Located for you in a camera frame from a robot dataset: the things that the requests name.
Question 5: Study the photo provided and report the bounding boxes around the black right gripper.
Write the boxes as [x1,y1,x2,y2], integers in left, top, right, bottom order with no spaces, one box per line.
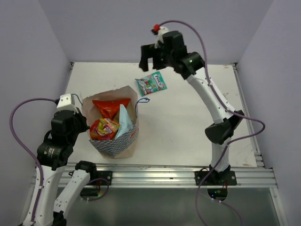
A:
[138,44,173,73]

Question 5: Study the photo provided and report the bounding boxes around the green candy packet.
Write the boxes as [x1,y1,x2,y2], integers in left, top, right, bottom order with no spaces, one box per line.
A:
[135,71,167,96]

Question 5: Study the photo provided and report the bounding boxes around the colourful twisted candy packet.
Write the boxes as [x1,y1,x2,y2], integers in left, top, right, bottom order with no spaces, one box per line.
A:
[89,118,120,141]

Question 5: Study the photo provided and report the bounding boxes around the white paper bag blue handles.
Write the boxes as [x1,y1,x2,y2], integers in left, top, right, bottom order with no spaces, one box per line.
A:
[75,86,149,159]

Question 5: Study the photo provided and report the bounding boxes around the red chips bag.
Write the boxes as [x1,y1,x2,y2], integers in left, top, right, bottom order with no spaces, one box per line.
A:
[92,98,131,119]

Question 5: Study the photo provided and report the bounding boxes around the blue cassava chips bag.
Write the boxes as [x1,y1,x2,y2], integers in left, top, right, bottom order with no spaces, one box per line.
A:
[115,104,133,139]

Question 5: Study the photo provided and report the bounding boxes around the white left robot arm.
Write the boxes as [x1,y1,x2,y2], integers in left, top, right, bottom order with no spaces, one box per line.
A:
[22,110,98,226]

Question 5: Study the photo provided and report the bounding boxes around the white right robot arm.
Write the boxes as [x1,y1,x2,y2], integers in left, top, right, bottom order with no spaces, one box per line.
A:
[139,27,244,185]

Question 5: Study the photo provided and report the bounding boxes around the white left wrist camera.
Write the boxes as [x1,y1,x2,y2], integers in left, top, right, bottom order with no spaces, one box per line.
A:
[56,94,79,113]

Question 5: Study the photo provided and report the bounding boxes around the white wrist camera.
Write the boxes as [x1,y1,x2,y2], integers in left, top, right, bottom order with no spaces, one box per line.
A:
[151,24,169,48]
[56,94,79,113]

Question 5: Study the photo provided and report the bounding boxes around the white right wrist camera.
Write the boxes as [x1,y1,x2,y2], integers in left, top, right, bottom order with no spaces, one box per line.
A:
[151,24,169,48]

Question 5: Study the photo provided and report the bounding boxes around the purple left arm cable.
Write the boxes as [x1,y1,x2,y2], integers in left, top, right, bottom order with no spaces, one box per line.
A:
[9,97,61,226]

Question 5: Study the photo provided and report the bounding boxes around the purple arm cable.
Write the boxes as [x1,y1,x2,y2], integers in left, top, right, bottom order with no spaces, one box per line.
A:
[9,97,61,226]
[161,20,266,226]

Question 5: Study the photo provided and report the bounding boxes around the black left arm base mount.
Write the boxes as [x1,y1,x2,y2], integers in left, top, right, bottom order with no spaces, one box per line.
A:
[80,170,113,202]

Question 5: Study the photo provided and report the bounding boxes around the aluminium front mounting rail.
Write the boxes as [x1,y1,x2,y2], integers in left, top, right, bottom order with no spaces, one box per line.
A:
[96,164,277,188]

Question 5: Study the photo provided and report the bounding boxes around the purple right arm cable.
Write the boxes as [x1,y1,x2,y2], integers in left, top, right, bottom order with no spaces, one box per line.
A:
[161,20,266,226]

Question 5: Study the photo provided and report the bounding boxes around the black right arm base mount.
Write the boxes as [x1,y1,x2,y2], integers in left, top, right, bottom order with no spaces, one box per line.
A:
[202,166,238,201]

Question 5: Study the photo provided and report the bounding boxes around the aluminium table edge rail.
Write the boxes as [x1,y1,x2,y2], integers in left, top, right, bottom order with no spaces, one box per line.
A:
[229,62,266,168]

